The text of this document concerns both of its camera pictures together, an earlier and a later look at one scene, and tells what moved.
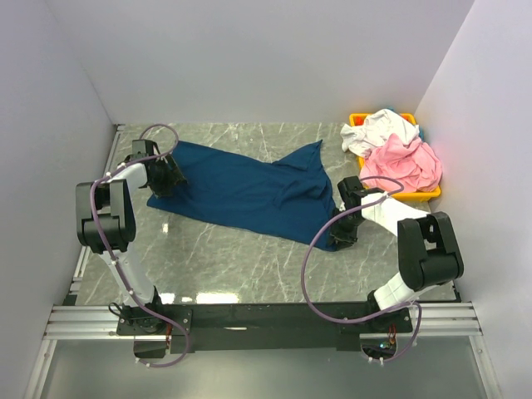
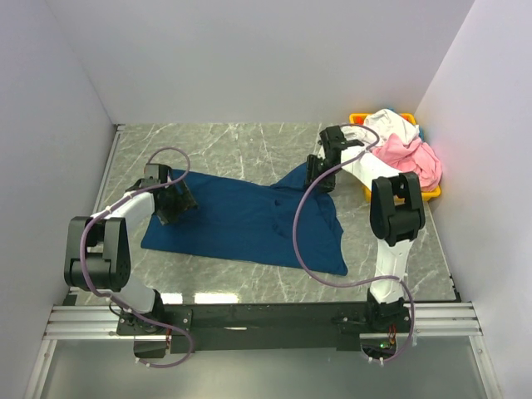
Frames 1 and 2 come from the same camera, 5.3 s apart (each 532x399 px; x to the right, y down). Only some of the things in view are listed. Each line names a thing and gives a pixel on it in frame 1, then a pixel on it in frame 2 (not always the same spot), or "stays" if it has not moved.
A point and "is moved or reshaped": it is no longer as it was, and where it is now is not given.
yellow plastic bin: (425, 194) stays
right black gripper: (345, 239) to (311, 169)
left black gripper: (174, 178) to (184, 201)
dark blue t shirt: (283, 199) is moved or reshaped
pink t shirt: (416, 165) stays
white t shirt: (376, 129) stays
